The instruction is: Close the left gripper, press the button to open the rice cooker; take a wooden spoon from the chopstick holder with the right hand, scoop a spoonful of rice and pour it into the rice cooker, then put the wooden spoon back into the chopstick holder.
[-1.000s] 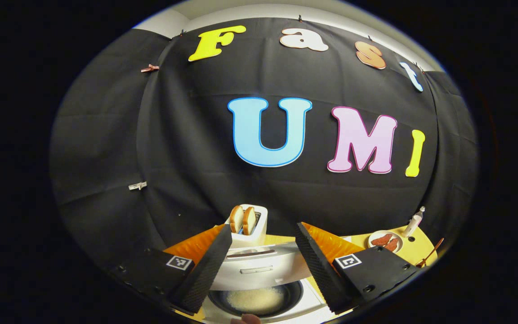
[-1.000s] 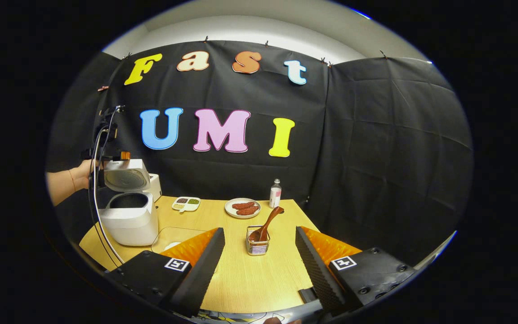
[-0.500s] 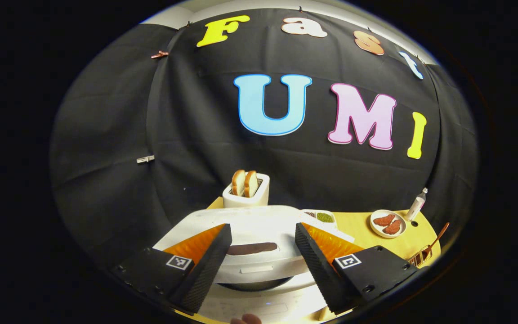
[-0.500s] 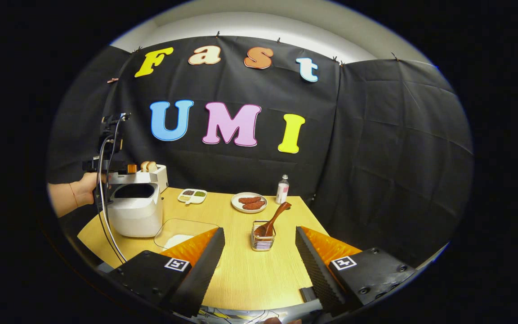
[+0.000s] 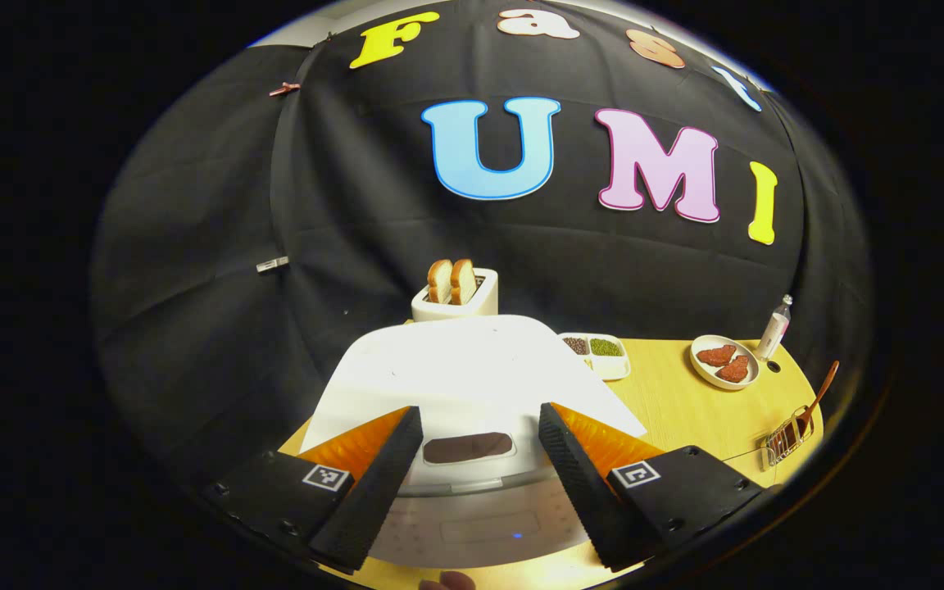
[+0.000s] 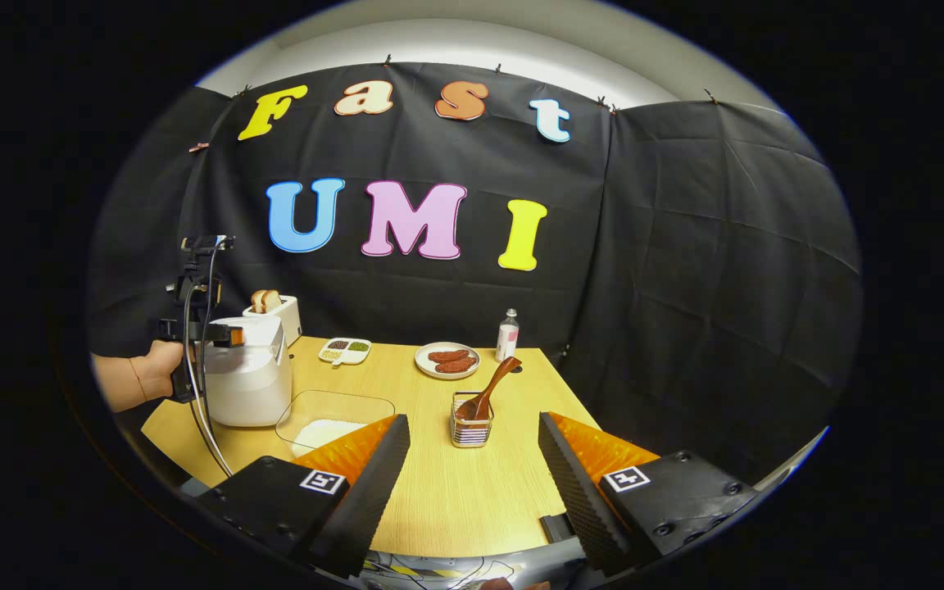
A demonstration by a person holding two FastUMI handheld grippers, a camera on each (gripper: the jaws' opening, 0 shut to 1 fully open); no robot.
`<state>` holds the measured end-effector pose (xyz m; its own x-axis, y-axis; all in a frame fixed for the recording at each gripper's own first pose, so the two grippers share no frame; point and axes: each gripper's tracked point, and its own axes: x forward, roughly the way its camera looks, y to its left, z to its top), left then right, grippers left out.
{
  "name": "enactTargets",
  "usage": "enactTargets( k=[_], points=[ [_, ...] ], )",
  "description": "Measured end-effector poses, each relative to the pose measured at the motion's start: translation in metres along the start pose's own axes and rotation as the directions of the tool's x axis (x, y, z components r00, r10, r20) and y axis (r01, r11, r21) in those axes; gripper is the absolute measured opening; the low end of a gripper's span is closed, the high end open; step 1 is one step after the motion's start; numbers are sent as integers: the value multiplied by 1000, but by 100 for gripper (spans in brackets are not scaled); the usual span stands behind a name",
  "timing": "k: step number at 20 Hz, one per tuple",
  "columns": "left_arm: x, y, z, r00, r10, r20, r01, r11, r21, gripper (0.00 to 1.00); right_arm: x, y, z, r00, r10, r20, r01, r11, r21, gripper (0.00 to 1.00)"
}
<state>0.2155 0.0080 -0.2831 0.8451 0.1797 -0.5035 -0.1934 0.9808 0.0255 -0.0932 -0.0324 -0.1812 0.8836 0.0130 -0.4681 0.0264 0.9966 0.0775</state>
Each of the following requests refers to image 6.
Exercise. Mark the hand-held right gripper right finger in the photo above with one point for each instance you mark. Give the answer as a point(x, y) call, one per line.
point(574, 500)

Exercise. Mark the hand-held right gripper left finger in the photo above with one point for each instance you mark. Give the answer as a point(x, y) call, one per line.
point(369, 500)

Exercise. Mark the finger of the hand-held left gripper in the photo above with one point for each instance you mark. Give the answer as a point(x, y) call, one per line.
point(235, 336)

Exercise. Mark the white rice cooker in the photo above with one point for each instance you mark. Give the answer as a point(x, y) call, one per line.
point(251, 385)

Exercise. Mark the brown wooden spoon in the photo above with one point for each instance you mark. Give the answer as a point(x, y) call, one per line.
point(492, 385)

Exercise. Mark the toast bread slice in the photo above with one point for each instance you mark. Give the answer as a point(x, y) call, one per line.
point(258, 301)
point(274, 300)

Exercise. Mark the white toaster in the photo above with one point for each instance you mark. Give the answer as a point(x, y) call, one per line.
point(288, 321)

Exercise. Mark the white divided bean dish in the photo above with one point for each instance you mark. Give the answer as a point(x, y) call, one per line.
point(345, 351)

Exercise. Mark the white round plate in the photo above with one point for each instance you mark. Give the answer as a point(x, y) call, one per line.
point(423, 360)

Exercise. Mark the red meat piece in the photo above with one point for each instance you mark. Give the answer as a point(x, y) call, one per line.
point(457, 365)
point(449, 356)

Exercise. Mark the small bottle with pink label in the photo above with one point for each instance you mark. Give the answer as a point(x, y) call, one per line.
point(508, 338)

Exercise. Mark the black backdrop cloth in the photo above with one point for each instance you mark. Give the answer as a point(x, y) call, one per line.
point(685, 287)

